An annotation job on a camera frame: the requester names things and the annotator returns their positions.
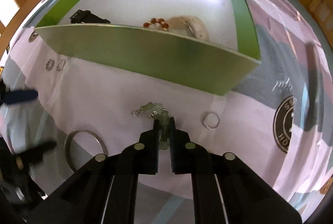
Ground green jade silver necklace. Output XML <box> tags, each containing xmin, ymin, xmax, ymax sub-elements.
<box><xmin>131</xmin><ymin>101</ymin><xmax>171</xmax><ymax>151</ymax></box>

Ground black wrist watch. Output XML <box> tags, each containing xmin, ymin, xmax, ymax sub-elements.
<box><xmin>70</xmin><ymin>9</ymin><xmax>111</xmax><ymax>24</ymax></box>

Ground white wrist watch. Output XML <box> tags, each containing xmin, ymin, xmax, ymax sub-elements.
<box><xmin>166</xmin><ymin>16</ymin><xmax>209</xmax><ymax>41</ymax></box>

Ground amber bead bracelet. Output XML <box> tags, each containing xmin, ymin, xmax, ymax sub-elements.
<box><xmin>142</xmin><ymin>17</ymin><xmax>171</xmax><ymax>32</ymax></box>

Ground small silver flower earring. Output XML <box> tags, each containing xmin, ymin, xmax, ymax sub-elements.
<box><xmin>45</xmin><ymin>59</ymin><xmax>55</xmax><ymax>71</ymax></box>

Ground silver bangle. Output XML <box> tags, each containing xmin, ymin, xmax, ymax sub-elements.
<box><xmin>64</xmin><ymin>130</ymin><xmax>108</xmax><ymax>173</ymax></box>

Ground green cardboard box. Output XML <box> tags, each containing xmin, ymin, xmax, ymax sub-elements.
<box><xmin>35</xmin><ymin>0</ymin><xmax>260</xmax><ymax>95</ymax></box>

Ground thin silver hoop ring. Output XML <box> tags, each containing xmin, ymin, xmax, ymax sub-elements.
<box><xmin>56</xmin><ymin>58</ymin><xmax>67</xmax><ymax>72</ymax></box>

